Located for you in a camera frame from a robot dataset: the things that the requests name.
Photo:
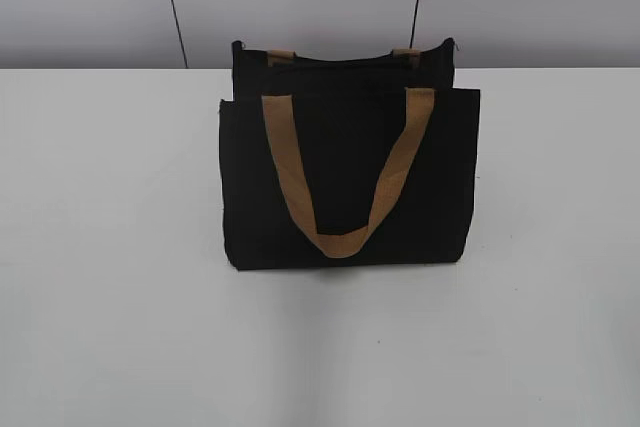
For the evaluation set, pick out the black tote bag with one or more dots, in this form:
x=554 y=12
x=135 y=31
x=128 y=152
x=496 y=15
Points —
x=348 y=116

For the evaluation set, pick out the tan bag handle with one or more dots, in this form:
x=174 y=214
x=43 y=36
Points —
x=286 y=57
x=278 y=114

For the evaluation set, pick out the tan front bag handle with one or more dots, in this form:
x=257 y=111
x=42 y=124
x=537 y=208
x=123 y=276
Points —
x=278 y=114

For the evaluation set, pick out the tan rear bag handle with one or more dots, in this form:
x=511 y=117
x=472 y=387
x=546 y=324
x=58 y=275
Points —
x=286 y=57

